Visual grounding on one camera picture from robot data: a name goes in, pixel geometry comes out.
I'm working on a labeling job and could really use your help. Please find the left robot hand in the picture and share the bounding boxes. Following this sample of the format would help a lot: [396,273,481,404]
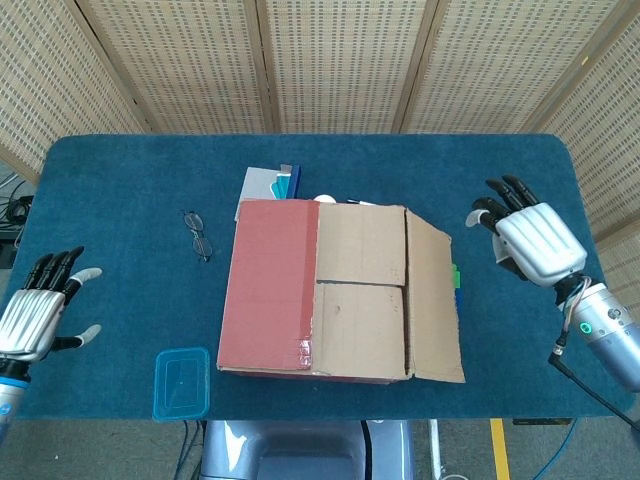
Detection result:
[0,245,104,364]

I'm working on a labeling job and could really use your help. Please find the grey and blue paper carton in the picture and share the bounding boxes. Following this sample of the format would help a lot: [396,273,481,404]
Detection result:
[233,163,303,222]

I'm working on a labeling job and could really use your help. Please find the blue table cloth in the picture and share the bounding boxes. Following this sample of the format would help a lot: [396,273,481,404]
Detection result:
[0,133,640,422]

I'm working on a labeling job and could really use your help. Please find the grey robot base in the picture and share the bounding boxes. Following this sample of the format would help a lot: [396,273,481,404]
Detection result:
[199,419,416,480]

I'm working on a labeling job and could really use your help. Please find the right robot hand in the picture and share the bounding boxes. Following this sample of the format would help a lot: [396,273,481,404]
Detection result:
[464,174,589,289]

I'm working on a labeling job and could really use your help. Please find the blue floor cable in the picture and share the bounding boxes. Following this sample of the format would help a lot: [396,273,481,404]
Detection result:
[529,418,581,480]
[180,419,202,480]

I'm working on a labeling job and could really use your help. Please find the thin-framed eyeglasses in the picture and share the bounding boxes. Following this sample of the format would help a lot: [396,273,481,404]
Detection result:
[181,209,214,264]

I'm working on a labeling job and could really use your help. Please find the woven bamboo folding screen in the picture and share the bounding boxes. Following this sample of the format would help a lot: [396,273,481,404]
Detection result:
[0,0,640,274]

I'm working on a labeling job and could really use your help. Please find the clear blue plastic lid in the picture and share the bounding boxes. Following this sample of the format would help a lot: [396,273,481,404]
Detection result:
[152,347,211,421]

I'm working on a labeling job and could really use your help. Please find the white metal leg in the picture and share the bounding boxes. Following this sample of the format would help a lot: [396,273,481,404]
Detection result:
[427,419,445,480]

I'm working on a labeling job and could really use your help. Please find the black cable bundle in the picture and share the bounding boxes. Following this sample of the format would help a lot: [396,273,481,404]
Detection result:
[0,169,35,251]

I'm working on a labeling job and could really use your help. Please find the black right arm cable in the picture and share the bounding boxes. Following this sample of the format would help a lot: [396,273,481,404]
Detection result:
[547,279,640,431]

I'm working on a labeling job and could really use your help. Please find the red brown cardboard box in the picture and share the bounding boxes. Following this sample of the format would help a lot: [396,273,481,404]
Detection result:
[215,198,467,385]

